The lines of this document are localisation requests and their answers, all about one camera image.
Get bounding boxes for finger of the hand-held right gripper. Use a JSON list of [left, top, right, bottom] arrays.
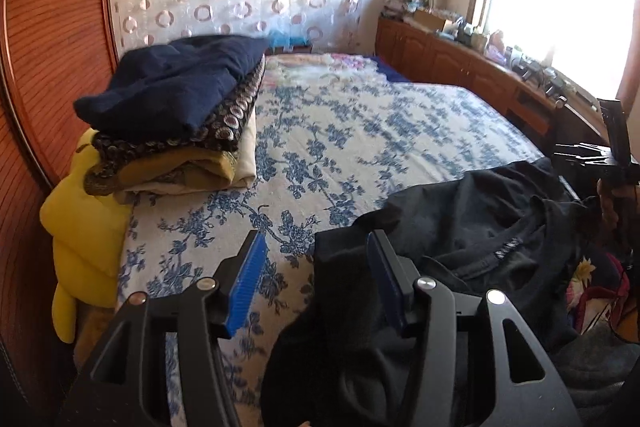
[[552, 144, 608, 168]]

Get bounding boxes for navy blue blanket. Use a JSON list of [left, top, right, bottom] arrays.
[[375, 57, 413, 82]]

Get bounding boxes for cardboard box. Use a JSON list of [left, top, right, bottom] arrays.
[[414, 8, 447, 32]]

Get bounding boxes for cream folded blanket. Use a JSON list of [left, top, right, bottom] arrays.
[[115, 112, 258, 208]]

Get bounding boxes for wooden headboard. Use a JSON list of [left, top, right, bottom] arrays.
[[0, 0, 123, 358]]

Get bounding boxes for blue floral bedsheet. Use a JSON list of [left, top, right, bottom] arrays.
[[117, 79, 551, 427]]

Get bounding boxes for stack of folded blankets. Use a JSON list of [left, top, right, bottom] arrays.
[[84, 57, 266, 198]]

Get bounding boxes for black printed t-shirt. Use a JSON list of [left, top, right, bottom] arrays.
[[260, 159, 601, 427]]

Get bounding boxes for long wooden cabinet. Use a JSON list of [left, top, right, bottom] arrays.
[[375, 16, 608, 148]]

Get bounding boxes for yellow plush toy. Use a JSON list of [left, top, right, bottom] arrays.
[[40, 127, 133, 344]]

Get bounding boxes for person's right hand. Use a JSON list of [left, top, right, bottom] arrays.
[[598, 183, 622, 234]]

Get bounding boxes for pink plush toy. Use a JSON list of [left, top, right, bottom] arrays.
[[485, 29, 508, 62]]

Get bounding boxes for grey cloth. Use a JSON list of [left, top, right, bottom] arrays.
[[547, 322, 640, 427]]

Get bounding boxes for small black object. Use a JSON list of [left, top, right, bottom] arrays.
[[520, 57, 551, 85]]

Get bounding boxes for blue storage box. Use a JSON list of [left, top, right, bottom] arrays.
[[270, 32, 311, 54]]

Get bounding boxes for red floral blanket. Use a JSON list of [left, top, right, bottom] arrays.
[[567, 252, 631, 333]]

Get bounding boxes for navy blue folded cloth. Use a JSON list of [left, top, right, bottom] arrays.
[[74, 35, 271, 142]]

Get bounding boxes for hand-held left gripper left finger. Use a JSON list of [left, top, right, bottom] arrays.
[[57, 229, 271, 427]]

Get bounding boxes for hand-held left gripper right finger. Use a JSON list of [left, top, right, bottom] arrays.
[[365, 229, 583, 427]]

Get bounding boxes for mustard yellow cloth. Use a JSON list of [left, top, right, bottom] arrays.
[[117, 149, 238, 195]]

